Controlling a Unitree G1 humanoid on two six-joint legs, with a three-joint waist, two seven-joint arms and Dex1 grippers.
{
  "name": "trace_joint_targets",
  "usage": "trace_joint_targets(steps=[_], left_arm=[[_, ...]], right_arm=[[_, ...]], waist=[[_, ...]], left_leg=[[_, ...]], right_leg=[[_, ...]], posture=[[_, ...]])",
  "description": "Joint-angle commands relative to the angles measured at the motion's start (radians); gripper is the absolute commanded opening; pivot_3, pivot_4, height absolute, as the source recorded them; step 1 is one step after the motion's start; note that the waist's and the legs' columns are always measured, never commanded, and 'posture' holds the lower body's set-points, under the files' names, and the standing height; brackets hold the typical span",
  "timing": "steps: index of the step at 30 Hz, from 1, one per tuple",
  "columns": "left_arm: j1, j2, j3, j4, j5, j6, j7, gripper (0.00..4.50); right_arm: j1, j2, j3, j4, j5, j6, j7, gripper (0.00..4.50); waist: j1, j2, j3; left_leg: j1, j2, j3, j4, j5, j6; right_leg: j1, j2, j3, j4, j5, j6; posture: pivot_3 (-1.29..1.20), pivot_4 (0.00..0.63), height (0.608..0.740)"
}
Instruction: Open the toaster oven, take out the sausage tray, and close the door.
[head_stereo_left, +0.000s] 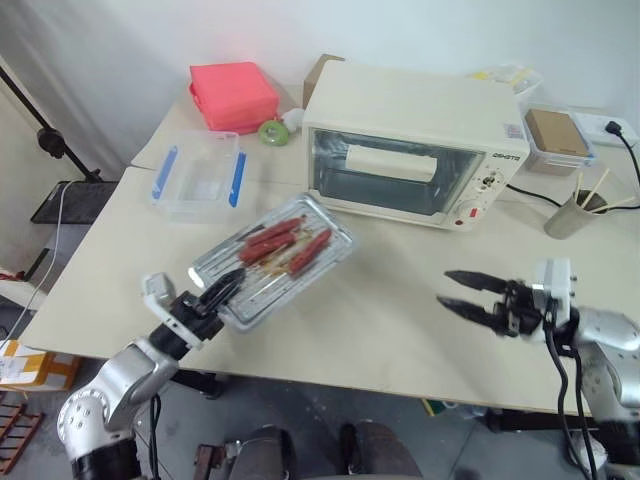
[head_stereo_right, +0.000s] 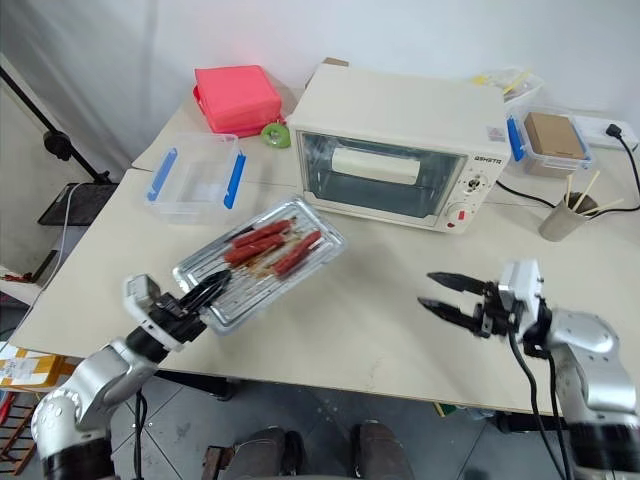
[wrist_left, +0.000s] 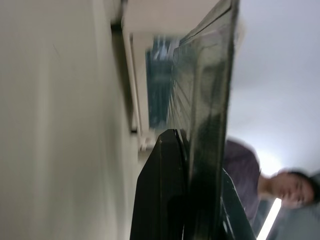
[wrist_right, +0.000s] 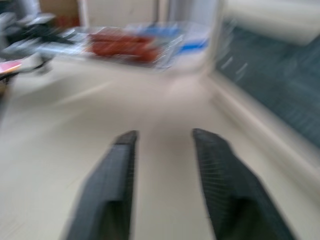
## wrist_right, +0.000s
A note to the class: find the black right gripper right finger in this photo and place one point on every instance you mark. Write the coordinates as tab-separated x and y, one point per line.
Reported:
225	180

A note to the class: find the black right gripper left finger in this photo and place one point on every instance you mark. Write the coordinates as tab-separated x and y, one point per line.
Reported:
110	180

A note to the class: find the white toaster oven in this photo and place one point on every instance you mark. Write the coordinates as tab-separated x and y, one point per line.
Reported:
265	62

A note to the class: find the clear bin with red items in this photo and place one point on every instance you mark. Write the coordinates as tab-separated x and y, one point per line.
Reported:
130	47

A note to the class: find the red sausages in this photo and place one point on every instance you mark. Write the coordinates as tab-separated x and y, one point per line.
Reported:
125	46

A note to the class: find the blue and white box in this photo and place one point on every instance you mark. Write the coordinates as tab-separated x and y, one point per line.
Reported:
192	37

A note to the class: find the red paper sheet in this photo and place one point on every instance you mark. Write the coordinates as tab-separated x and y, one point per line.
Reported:
8	67

